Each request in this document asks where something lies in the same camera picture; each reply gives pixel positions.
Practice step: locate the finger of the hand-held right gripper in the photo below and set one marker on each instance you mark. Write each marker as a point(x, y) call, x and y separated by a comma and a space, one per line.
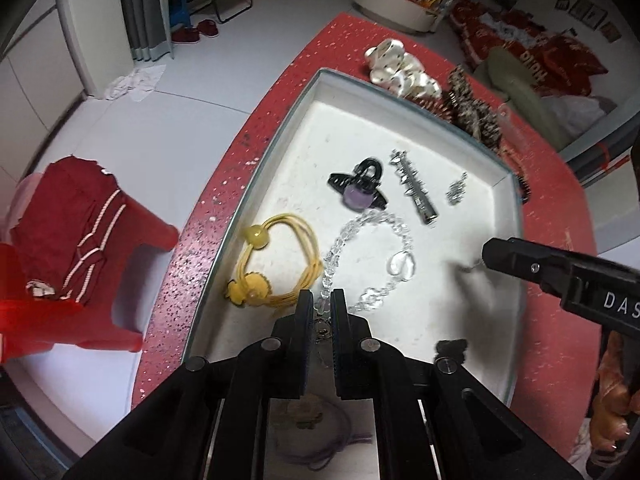
point(525, 262)

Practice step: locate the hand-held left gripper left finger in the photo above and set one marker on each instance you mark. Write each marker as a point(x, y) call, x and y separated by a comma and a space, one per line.
point(300, 345)

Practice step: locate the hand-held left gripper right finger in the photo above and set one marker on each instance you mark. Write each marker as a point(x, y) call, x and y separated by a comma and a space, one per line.
point(345, 345)

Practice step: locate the small silver earring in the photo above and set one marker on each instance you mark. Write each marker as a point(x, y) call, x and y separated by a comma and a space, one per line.
point(456, 191)

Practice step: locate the silver rhinestone hair clip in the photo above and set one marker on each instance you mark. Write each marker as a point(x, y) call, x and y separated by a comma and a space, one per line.
point(425, 210)

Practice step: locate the black purple hair claw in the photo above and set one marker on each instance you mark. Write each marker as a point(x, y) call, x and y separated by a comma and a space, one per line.
point(360, 195)

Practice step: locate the white tray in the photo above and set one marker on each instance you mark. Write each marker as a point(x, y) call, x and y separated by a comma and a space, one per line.
point(310, 160)

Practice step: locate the person's right hand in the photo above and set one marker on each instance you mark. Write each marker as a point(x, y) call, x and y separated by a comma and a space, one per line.
point(610, 410)

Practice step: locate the leopard print scrunchie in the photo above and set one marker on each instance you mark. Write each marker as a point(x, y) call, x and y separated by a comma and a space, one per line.
point(470, 110)

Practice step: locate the green pillow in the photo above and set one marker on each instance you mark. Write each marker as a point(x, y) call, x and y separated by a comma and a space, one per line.
point(525, 100)

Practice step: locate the red plastic stool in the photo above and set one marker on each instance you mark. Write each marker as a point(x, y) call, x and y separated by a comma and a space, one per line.
point(145, 220)

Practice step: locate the red printed bedding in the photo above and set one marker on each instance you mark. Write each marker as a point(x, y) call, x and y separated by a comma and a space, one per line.
point(550, 55)

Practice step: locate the white satin scrunchie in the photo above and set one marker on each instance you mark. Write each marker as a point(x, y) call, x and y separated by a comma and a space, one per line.
point(395, 67)

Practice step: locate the dark red striped cloth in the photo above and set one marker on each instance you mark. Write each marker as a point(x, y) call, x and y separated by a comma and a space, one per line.
point(55, 210)

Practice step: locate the basket of snacks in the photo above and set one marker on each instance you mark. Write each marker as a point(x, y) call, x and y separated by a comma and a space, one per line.
point(395, 10)

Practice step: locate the white crumpled cloth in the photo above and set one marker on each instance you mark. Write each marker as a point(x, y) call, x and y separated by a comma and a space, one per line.
point(135, 82)

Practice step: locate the red slipper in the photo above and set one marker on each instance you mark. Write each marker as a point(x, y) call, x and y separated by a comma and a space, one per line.
point(207, 27)
point(185, 36)

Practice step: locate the blue stool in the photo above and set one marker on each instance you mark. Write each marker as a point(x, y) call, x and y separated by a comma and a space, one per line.
point(176, 7)

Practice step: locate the grey curtain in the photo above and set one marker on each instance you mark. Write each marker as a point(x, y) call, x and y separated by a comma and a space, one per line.
point(145, 20)

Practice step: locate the dark wall picture frame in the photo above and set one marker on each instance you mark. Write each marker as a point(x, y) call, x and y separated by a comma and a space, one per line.
point(562, 4)
point(611, 31)
point(587, 12)

